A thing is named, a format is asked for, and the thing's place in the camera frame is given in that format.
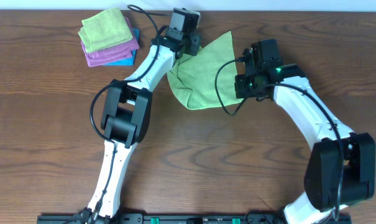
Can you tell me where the light green cloth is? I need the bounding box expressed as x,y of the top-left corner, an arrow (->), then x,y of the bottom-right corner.
167,31 -> 241,110

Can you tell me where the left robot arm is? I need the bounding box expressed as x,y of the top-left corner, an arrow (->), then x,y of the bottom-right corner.
77,8 -> 201,223

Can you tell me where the folded blue cloth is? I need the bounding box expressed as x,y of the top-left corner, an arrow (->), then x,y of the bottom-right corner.
104,28 -> 139,66

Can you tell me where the folded green cloth on stack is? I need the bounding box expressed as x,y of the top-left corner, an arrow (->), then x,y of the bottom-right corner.
78,8 -> 133,53

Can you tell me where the folded pink cloth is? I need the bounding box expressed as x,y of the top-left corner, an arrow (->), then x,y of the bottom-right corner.
81,18 -> 140,67

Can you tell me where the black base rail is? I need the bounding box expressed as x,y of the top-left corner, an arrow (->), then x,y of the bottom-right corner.
36,213 -> 352,224

